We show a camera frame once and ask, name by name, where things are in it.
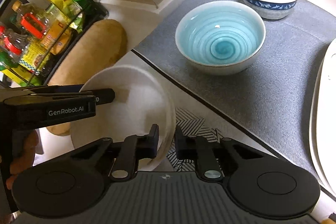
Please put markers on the white patterned cloth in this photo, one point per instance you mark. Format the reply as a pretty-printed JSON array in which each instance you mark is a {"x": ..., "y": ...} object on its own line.
[{"x": 193, "y": 116}]

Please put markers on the yellow label oil bottle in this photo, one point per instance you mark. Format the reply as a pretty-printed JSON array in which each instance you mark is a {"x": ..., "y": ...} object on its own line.
[{"x": 58, "y": 35}]

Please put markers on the white ceramic bowl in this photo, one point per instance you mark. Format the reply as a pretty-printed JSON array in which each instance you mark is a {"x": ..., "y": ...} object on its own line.
[{"x": 140, "y": 101}]

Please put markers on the white plate stack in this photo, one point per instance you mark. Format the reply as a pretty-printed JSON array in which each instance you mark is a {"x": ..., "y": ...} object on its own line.
[{"x": 322, "y": 121}]

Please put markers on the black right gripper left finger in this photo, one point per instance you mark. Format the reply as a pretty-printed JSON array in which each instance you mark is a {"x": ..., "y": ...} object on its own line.
[{"x": 133, "y": 149}]

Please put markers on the black wire shelf rack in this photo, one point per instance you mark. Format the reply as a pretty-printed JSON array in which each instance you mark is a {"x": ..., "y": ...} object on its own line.
[{"x": 37, "y": 35}]

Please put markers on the left hand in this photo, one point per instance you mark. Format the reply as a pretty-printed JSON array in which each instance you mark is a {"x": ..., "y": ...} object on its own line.
[{"x": 26, "y": 159}]

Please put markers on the blue spiral ceramic bowl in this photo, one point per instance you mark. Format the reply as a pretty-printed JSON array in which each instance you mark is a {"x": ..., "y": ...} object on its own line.
[{"x": 221, "y": 38}]

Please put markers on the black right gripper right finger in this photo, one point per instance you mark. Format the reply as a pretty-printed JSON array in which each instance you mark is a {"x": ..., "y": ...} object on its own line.
[{"x": 200, "y": 151}]

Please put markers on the wooden cutting board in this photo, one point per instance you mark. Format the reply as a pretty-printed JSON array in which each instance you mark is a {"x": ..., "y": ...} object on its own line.
[{"x": 100, "y": 47}]

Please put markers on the red cap bottle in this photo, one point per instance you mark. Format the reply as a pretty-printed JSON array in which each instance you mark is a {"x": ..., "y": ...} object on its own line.
[{"x": 14, "y": 43}]

